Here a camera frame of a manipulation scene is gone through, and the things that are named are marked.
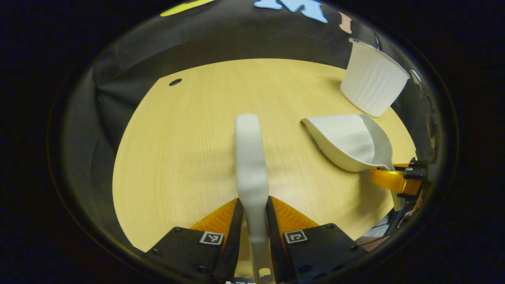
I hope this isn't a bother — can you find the black cable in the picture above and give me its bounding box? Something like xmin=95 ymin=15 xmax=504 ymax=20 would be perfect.
xmin=371 ymin=199 xmax=419 ymax=245

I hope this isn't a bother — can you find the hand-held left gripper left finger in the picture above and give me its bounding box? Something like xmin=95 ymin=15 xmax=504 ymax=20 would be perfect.
xmin=144 ymin=197 xmax=245 ymax=284

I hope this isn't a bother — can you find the wooden desktop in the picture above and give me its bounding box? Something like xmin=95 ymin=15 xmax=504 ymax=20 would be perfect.
xmin=112 ymin=58 xmax=417 ymax=253

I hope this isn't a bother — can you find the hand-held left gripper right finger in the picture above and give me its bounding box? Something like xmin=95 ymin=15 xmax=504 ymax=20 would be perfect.
xmin=266 ymin=196 xmax=367 ymax=284

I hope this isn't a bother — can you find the small grey broom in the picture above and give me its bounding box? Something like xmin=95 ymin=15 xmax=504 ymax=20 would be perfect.
xmin=234 ymin=114 xmax=277 ymax=284

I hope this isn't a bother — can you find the grey plastic dustpan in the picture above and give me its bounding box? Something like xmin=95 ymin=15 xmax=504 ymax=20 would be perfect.
xmin=301 ymin=114 xmax=405 ymax=211

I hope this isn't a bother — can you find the white ribbed garbage bin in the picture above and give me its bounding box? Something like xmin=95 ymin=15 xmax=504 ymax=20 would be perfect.
xmin=340 ymin=38 xmax=411 ymax=118

